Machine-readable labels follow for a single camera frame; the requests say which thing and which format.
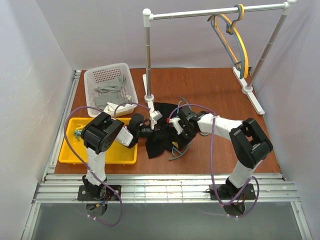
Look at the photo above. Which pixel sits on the yellow clothespin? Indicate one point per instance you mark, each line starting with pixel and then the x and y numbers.
pixel 175 144

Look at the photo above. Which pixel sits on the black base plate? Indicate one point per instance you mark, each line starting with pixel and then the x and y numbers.
pixel 226 193
pixel 83 195

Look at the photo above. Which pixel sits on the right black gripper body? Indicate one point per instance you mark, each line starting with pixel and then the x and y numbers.
pixel 177 135

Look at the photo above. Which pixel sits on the white plastic laundry basket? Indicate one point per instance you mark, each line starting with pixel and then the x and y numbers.
pixel 98 75

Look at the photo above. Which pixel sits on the yellow plastic tray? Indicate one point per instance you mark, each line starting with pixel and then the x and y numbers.
pixel 117 154

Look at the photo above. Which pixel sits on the grey cloth in basket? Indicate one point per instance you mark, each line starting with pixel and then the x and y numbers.
pixel 110 92

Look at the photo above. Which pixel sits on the white metal clothes rack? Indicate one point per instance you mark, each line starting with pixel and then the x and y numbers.
pixel 232 14

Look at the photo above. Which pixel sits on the aluminium rail frame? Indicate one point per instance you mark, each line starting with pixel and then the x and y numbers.
pixel 167 200

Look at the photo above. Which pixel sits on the black underwear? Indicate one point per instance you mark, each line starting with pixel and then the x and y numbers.
pixel 155 146

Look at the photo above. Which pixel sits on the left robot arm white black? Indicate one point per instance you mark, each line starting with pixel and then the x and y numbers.
pixel 98 136

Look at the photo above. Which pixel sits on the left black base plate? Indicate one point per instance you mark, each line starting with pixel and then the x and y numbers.
pixel 83 195

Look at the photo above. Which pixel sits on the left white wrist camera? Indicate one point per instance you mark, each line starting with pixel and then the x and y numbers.
pixel 154 116

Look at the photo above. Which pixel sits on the white cloth in basket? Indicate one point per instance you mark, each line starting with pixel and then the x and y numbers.
pixel 122 110

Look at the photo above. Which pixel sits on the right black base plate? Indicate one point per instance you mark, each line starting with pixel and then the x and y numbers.
pixel 226 193

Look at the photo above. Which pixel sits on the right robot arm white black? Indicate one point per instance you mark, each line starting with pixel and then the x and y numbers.
pixel 250 143

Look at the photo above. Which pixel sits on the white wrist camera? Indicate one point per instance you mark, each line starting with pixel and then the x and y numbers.
pixel 154 116
pixel 176 123

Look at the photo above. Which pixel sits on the yellow plastic hanger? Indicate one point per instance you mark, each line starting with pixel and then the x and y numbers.
pixel 241 64

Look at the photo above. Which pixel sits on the teal clothespin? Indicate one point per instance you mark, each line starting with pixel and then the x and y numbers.
pixel 77 133

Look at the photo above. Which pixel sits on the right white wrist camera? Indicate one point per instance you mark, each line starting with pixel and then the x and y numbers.
pixel 176 123

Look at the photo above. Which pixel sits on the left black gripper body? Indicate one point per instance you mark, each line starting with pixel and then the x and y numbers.
pixel 155 132

